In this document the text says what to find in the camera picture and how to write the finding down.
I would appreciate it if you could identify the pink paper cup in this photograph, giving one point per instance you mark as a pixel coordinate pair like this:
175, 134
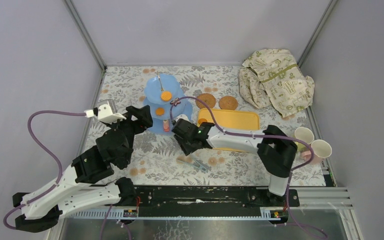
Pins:
321, 148

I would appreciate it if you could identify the yellow serving tray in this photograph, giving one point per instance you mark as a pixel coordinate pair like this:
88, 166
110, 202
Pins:
233, 119

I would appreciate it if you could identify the orange waffle cookie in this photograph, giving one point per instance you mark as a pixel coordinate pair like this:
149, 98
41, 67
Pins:
166, 96

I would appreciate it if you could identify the green paper cup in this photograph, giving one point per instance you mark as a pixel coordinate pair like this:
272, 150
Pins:
304, 134

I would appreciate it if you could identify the light blue tongs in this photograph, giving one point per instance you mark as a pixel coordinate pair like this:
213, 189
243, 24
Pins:
190, 161

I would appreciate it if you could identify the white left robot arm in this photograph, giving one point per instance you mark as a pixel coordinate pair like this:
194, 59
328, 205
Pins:
70, 192

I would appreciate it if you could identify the printed cloth bag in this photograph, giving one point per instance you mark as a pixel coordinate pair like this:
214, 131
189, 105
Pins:
272, 77

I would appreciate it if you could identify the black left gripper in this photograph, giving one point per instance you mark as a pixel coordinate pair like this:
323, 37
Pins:
136, 118

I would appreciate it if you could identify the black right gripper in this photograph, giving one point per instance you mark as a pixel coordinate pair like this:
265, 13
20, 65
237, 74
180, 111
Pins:
186, 149

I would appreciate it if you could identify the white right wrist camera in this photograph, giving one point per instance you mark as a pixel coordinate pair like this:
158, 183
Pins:
183, 117

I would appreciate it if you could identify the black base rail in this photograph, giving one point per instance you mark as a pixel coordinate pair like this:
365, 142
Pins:
249, 196

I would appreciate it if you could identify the orange round cookie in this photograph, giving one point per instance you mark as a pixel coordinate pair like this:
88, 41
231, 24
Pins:
201, 120

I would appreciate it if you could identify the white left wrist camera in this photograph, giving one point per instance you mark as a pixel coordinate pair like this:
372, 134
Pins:
105, 111

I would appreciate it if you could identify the woven rattan coaster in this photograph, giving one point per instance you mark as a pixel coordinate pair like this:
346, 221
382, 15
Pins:
206, 98
228, 103

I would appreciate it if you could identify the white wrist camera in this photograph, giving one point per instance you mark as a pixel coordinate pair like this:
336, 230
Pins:
105, 111
183, 117

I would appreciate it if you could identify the star shaped cookie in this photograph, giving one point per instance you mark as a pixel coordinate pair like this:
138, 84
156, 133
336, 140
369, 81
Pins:
175, 102

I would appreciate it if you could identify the orange flower cookie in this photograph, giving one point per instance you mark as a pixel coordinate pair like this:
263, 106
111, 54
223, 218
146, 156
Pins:
160, 111

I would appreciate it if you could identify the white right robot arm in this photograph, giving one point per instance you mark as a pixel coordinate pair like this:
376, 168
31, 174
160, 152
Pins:
276, 150

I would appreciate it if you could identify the pink cake slice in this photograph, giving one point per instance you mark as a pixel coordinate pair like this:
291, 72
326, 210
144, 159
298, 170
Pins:
166, 125

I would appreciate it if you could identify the blue three-tier cake stand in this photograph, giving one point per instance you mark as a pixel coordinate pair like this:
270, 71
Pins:
153, 89

